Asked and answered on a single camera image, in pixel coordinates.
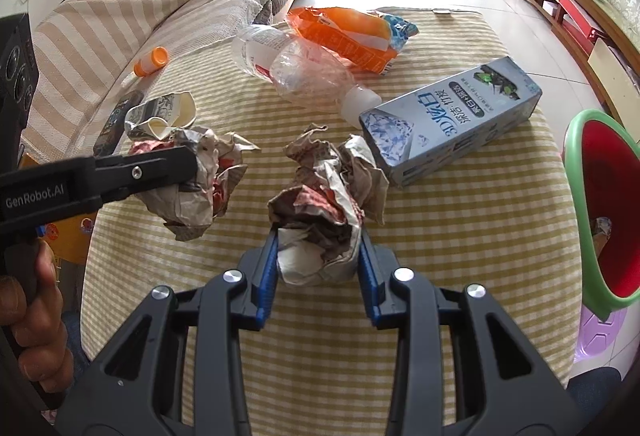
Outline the wooden tv cabinet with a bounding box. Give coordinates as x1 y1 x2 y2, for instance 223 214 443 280
526 0 639 138

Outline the patterned crushed paper carton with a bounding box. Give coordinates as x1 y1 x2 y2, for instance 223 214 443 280
124 92 196 141

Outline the newspaper ball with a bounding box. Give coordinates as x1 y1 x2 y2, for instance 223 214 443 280
268 124 390 287

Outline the orange capped small bottle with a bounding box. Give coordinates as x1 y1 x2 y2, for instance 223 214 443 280
120 46 169 89

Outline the orange plastic snack bag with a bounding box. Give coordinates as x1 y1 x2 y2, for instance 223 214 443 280
286 7 419 74

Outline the grey toothpaste box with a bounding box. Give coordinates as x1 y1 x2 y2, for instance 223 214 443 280
359 56 542 187

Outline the striped beige sofa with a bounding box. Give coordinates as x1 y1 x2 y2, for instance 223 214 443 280
22 0 288 163

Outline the clear plastic bottle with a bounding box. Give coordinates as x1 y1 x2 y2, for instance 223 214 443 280
231 25 382 127

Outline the purple plastic stool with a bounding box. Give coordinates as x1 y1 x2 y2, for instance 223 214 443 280
574 306 627 362

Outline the person's left hand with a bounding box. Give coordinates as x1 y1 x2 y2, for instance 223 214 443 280
1 240 74 393

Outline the red green trash bin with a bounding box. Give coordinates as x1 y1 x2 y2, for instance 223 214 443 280
562 109 639 320

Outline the black remote box on sofa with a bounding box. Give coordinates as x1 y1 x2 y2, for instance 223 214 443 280
93 91 143 157

